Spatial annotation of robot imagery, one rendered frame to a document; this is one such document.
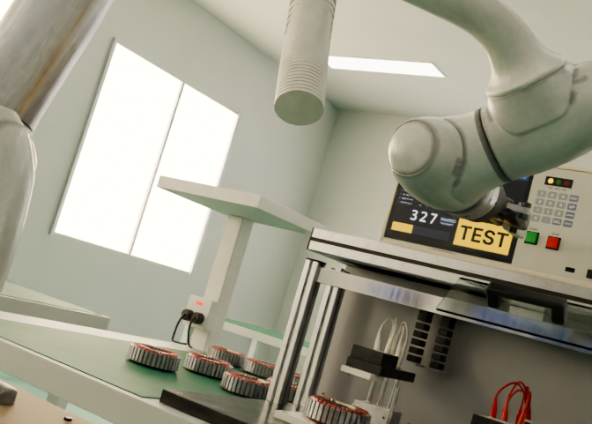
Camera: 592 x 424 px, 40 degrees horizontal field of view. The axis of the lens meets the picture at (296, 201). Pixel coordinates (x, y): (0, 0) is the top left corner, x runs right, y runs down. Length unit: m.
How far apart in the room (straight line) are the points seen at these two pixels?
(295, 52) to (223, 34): 5.13
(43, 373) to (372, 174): 7.70
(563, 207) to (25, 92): 0.90
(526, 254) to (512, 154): 0.47
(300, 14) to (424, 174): 1.85
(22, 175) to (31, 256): 5.79
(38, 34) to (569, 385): 1.05
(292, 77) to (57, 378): 1.45
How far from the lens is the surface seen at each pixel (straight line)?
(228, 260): 2.45
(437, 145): 0.99
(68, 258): 6.83
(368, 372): 1.45
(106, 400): 1.38
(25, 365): 1.53
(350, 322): 1.71
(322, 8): 2.83
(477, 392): 1.59
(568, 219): 1.46
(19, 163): 0.81
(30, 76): 1.01
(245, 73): 8.09
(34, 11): 1.03
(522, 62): 1.00
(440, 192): 1.03
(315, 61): 2.68
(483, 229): 1.50
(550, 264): 1.45
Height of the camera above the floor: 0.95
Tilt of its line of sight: 7 degrees up
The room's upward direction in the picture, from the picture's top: 16 degrees clockwise
